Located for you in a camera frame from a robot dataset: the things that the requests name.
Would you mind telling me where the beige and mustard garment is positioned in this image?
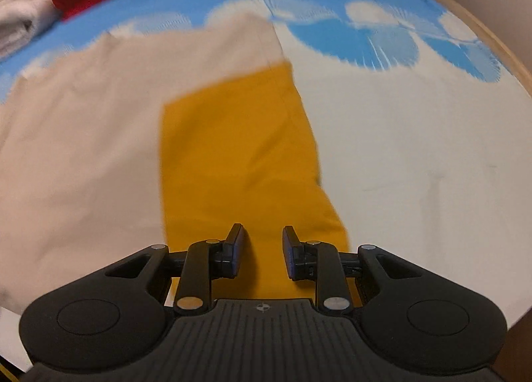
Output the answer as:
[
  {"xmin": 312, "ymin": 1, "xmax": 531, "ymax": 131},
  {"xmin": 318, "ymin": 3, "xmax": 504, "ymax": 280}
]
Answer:
[{"xmin": 0, "ymin": 16, "xmax": 354, "ymax": 314}]

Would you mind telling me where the wooden bed frame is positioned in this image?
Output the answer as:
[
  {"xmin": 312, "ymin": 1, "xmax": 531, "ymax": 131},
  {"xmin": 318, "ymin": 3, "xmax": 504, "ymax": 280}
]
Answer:
[{"xmin": 427, "ymin": 0, "xmax": 532, "ymax": 100}]

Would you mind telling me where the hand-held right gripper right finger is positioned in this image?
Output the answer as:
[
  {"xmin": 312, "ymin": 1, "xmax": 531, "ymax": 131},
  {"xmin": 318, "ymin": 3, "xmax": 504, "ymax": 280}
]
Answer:
[{"xmin": 282, "ymin": 225, "xmax": 425, "ymax": 317}]

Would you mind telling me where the blue cloud printed bed sheet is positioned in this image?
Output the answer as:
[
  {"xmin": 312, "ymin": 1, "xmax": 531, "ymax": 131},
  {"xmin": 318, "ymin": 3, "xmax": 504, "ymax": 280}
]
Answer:
[{"xmin": 0, "ymin": 0, "xmax": 525, "ymax": 366}]

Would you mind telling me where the pile of whitish clothes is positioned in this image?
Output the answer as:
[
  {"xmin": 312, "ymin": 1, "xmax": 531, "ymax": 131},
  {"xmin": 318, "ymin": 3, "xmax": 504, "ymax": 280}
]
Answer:
[{"xmin": 0, "ymin": 0, "xmax": 64, "ymax": 59}]

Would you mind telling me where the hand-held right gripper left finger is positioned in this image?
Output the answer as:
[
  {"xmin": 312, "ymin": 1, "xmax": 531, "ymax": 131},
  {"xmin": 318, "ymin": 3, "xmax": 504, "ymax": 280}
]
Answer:
[{"xmin": 104, "ymin": 223, "xmax": 247, "ymax": 317}]

